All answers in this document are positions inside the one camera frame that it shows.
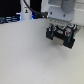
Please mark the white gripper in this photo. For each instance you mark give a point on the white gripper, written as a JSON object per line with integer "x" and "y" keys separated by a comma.
{"x": 64, "y": 12}

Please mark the black kcup holder drawer box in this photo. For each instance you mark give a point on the black kcup holder drawer box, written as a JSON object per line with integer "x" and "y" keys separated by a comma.
{"x": 62, "y": 33}

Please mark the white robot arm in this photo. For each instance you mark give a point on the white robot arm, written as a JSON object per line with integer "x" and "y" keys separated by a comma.
{"x": 65, "y": 21}

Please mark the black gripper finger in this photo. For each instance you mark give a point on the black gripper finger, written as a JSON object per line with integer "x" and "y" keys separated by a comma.
{"x": 71, "y": 40}

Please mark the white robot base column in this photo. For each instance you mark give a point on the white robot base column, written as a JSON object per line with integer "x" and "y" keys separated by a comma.
{"x": 26, "y": 14}

